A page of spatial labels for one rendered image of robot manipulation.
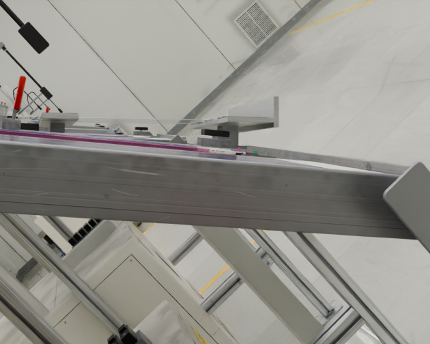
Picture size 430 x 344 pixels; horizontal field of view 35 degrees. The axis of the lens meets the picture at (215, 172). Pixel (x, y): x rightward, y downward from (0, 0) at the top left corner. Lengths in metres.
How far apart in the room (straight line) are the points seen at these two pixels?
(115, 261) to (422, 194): 1.55
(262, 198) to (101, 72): 8.12
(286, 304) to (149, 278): 0.62
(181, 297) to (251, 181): 1.54
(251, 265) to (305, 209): 0.94
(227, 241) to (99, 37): 7.32
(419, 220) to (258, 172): 0.15
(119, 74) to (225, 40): 1.43
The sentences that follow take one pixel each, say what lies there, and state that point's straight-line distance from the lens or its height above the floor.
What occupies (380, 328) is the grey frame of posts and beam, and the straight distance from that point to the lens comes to 1.52.
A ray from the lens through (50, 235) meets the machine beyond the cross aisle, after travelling 5.69.
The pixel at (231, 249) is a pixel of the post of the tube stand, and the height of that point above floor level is 0.54.
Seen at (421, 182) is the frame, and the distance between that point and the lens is 0.65.
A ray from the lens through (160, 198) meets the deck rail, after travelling 0.62.
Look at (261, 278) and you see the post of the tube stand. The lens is 1.60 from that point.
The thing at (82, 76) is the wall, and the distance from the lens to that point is 8.72.
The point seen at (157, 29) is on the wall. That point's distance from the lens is 8.84.
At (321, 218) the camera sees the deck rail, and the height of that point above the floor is 0.77.
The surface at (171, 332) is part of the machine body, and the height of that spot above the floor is 0.62.
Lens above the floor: 0.99
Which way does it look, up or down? 11 degrees down
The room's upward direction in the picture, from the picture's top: 42 degrees counter-clockwise
